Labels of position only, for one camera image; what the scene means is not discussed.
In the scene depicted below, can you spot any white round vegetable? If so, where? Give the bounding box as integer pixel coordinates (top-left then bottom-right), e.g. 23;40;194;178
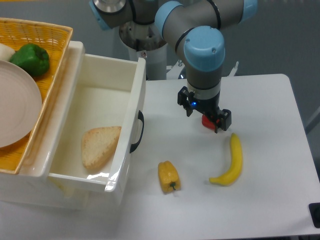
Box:
0;43;16;62

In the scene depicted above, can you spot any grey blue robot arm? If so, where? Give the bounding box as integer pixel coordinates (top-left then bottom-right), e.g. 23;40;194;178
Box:
89;0;258;131

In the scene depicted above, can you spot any white drawer cabinet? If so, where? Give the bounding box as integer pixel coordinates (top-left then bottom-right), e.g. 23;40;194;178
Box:
0;41;121;209

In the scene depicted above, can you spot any black corner object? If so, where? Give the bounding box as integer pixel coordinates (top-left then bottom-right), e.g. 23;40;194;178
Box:
308;202;320;229

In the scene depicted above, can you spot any slice of bread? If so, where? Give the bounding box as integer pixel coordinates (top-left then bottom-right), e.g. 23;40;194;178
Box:
81;126;122;171

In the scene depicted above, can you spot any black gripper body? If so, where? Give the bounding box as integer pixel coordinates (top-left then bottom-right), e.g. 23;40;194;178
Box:
185;86;221;120

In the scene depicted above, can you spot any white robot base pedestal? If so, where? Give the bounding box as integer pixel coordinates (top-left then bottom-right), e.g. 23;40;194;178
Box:
118;21;168;81

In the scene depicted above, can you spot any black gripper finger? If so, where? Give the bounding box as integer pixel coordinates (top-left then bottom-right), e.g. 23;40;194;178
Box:
211;109;232;134
177;86;196;117

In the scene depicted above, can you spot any yellow woven basket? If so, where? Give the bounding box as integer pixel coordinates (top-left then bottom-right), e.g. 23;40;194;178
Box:
0;17;74;175

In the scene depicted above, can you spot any pink round plate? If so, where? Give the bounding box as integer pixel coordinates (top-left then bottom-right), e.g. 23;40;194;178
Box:
0;61;42;147

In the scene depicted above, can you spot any green bell pepper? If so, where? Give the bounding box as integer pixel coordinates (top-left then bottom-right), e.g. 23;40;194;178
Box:
9;43;50;77

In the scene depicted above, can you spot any white drawer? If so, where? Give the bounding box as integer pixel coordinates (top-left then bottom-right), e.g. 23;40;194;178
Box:
49;54;146;193

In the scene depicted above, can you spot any yellow bell pepper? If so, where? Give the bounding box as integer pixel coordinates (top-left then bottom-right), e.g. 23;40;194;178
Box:
158;161;181;194

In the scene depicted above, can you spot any yellow banana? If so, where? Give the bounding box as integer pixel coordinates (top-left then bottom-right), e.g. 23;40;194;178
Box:
209;133;243;186

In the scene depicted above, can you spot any red bell pepper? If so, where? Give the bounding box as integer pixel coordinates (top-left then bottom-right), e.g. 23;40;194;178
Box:
201;115;216;131

